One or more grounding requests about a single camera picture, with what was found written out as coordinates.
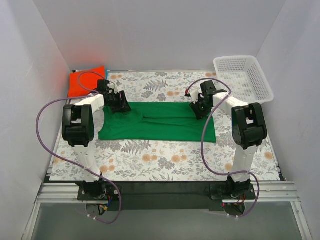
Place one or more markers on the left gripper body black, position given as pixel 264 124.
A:
pixel 122 104

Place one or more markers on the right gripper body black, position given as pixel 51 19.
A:
pixel 198 110

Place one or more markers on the green t shirt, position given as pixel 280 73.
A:
pixel 155 121

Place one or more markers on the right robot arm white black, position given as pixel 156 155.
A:
pixel 248 128

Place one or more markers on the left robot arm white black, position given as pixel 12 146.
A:
pixel 78 128

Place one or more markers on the folded blue t shirt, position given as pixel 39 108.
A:
pixel 106 73

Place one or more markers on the folded orange t shirt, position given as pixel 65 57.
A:
pixel 87 78

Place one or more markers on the white plastic basket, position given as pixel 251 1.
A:
pixel 244 75

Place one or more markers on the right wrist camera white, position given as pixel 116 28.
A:
pixel 193 94

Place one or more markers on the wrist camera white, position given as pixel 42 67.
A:
pixel 112 86
pixel 193 94

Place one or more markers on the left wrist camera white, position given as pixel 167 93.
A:
pixel 112 86

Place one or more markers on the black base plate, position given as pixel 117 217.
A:
pixel 163 195

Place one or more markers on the aluminium rail frame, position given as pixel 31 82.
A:
pixel 58 215

